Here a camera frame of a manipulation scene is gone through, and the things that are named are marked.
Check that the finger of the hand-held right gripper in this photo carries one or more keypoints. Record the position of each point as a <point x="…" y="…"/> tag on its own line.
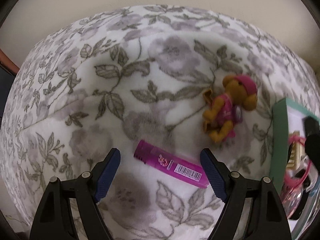
<point x="314" y="146"/>

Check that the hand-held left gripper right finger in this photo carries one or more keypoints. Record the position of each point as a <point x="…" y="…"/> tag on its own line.
<point x="215" y="177"/>

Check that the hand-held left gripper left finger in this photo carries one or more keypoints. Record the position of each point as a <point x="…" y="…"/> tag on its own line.
<point x="106" y="177"/>

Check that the cream hair claw clip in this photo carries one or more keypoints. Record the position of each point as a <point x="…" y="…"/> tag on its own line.
<point x="296" y="152"/>

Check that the teal shallow cardboard tray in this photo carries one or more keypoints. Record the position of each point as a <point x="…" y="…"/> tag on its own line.
<point x="278" y="135"/>

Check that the purple lighter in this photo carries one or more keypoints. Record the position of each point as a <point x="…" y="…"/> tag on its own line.
<point x="172" y="166"/>

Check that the clear round container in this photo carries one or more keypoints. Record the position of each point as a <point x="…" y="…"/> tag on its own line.
<point x="291" y="202"/>

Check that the brown dog toy pink cap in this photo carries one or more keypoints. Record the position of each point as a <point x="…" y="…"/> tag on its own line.
<point x="230" y="107"/>

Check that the dark cabinet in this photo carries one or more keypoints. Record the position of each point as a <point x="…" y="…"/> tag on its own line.
<point x="3" y="87"/>

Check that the brown wooden board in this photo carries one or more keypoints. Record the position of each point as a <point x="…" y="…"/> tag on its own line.
<point x="7" y="62"/>

